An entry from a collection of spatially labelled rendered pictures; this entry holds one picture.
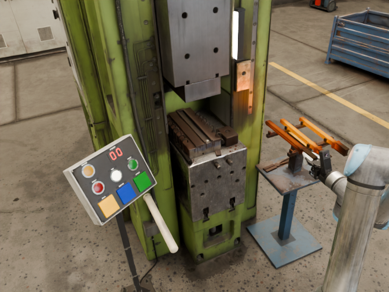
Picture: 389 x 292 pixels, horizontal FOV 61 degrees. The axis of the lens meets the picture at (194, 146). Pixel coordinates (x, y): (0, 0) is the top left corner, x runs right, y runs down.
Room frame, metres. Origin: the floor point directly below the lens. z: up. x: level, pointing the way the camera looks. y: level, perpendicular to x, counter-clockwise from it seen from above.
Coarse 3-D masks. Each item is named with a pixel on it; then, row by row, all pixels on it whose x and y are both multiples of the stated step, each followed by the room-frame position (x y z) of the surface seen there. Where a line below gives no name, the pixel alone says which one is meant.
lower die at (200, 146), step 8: (176, 112) 1.86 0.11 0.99; (192, 112) 1.85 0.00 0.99; (168, 120) 1.79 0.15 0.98; (176, 120) 1.77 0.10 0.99; (184, 120) 1.75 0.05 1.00; (200, 120) 1.75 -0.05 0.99; (168, 128) 1.74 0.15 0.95; (176, 128) 1.69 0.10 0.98; (184, 128) 1.67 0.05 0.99; (192, 128) 1.65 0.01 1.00; (192, 136) 1.58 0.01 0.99; (200, 136) 1.56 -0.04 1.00; (208, 136) 1.55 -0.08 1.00; (216, 136) 1.56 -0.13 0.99; (184, 144) 1.51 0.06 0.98; (192, 144) 1.51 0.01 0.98; (200, 144) 1.49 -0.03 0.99; (208, 144) 1.51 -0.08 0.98; (216, 144) 1.53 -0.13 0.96; (192, 152) 1.47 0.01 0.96; (200, 152) 1.48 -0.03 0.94; (208, 152) 1.50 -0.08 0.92
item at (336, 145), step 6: (300, 120) 1.76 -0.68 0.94; (306, 120) 1.74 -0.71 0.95; (312, 126) 1.67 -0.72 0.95; (318, 132) 1.60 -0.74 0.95; (324, 132) 1.60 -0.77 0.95; (330, 138) 1.53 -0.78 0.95; (336, 144) 1.47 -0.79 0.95; (342, 144) 1.45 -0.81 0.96; (336, 150) 1.45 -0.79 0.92; (342, 150) 1.43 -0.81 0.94
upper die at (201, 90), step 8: (208, 80) 1.51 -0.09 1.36; (216, 80) 1.53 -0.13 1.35; (176, 88) 1.56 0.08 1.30; (184, 88) 1.46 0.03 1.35; (192, 88) 1.47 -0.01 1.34; (200, 88) 1.49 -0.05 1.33; (208, 88) 1.51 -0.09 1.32; (216, 88) 1.53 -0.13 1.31; (184, 96) 1.47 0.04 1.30; (192, 96) 1.47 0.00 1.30; (200, 96) 1.49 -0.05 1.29; (208, 96) 1.51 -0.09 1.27
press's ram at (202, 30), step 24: (168, 0) 1.44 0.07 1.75; (192, 0) 1.48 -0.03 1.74; (216, 0) 1.53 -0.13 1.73; (168, 24) 1.44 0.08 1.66; (192, 24) 1.48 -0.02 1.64; (216, 24) 1.53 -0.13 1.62; (168, 48) 1.47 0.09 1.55; (192, 48) 1.48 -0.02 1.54; (216, 48) 1.53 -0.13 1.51; (168, 72) 1.50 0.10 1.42; (192, 72) 1.48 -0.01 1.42; (216, 72) 1.53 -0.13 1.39
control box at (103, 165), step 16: (112, 144) 1.23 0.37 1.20; (128, 144) 1.27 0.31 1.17; (80, 160) 1.17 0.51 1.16; (96, 160) 1.15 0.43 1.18; (112, 160) 1.18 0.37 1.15; (128, 160) 1.22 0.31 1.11; (144, 160) 1.26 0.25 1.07; (80, 176) 1.07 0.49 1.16; (96, 176) 1.10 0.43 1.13; (128, 176) 1.17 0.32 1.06; (80, 192) 1.03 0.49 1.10; (96, 192) 1.05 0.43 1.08; (112, 192) 1.09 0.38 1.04; (144, 192) 1.16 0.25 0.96; (96, 208) 1.01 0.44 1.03; (96, 224) 1.00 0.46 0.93
